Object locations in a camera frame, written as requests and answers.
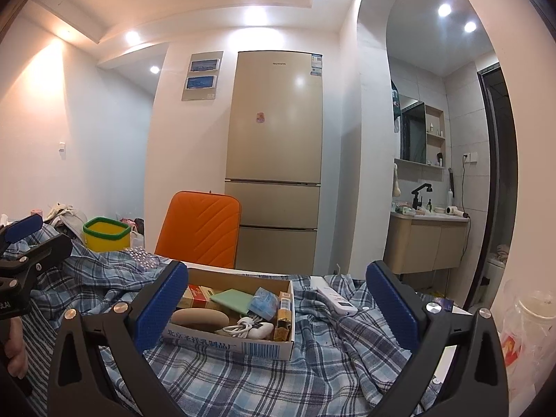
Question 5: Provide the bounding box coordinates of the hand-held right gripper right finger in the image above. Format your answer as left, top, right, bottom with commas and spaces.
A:
366, 261, 510, 417

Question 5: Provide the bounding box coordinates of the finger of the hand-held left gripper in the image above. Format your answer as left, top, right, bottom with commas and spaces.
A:
0, 214, 45, 253
0, 235, 74, 288

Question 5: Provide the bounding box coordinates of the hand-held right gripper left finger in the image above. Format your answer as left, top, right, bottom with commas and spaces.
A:
47, 260, 190, 417

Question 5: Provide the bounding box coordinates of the red gold cigarette pack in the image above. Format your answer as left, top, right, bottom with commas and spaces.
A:
176, 284, 218, 311

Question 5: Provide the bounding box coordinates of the beige oval case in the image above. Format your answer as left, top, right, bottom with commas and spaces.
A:
169, 308, 230, 333

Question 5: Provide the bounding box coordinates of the white charging cable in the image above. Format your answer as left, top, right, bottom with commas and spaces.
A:
215, 316, 272, 338

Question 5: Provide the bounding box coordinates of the blue tissue packet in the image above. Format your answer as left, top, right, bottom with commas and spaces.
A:
248, 287, 279, 320

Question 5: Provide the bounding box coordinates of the gold blue cigarette pack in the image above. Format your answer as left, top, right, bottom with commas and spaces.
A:
273, 291, 294, 342

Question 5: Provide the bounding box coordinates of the shallow cardboard box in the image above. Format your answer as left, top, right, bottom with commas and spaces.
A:
162, 267, 296, 360

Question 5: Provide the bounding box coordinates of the person's left hand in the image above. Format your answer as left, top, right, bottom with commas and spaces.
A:
8, 315, 29, 378

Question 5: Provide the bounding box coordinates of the white grey bag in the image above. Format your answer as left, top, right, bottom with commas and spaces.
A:
43, 202, 88, 235

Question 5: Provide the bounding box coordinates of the silver rhinestone pouch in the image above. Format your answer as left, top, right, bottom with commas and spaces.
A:
128, 247, 159, 270

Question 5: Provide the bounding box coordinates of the white remote control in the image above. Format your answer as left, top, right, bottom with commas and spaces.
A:
316, 286, 359, 317

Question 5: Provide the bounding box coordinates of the yellow bin with green rim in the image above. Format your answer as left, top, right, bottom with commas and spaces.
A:
82, 217, 132, 253

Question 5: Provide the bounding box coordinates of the beige vanity cabinet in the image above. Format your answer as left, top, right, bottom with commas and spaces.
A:
384, 213, 470, 274

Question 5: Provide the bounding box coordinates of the orange chair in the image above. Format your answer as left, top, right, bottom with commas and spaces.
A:
154, 191, 242, 270

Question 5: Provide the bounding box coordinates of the black faucet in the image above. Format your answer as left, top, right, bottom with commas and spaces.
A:
410, 183, 434, 210

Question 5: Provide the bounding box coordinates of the blue plaid shirt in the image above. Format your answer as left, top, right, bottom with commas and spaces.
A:
0, 226, 439, 417

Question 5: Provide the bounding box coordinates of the clear plastic bag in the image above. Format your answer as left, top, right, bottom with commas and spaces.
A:
499, 278, 556, 400

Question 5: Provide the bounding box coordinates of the bathroom mirror cabinet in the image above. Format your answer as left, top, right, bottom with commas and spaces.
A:
399, 94, 447, 169

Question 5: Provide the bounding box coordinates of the beige refrigerator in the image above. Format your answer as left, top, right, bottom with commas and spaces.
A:
224, 51, 324, 275

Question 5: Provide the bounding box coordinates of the green hanging bag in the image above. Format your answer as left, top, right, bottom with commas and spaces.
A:
391, 80, 401, 133

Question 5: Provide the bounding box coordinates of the dark door frame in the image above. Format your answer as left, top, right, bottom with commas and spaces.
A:
477, 65, 509, 309

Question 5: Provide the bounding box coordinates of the grey wall panel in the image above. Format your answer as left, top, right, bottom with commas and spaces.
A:
180, 51, 224, 101

